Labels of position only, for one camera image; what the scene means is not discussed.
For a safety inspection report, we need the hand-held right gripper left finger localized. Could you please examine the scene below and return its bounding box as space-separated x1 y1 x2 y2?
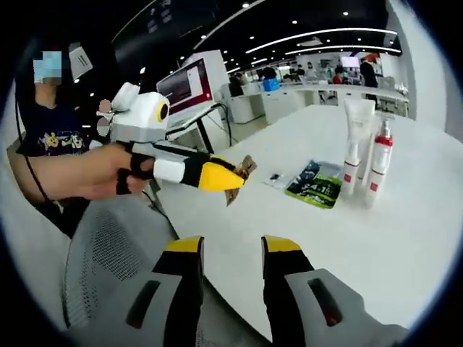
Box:
66 235 205 347

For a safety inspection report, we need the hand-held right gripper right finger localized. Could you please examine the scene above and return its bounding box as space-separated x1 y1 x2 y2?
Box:
261 234 410 347

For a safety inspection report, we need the small gold patterned packet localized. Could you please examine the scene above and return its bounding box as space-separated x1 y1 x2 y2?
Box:
224 154 258 207

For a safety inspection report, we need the green black packet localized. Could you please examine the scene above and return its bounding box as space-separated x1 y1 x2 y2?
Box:
284 158 344 210

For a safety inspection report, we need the white skincare tube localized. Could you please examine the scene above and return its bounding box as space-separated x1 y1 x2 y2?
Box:
342 98 377 181

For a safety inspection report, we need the red collar skincare bottle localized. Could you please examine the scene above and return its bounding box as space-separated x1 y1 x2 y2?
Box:
365 116 396 208

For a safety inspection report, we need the person's left hand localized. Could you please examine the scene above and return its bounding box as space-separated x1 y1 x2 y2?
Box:
82 142 156 202

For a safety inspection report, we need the hanging ceiling panel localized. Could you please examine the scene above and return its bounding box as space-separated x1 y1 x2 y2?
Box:
67 45 92 80

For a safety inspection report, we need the person's dark shirt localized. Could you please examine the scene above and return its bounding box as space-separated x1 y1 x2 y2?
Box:
14 103 108 238

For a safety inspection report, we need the long white counter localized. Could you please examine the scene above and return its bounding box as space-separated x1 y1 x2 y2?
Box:
219 81 412 126

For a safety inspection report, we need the grey mesh chair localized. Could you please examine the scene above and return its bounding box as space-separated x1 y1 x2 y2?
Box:
60 197 272 347

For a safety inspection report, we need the thin black worn cable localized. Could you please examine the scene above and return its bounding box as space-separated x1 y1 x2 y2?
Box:
14 81 66 213

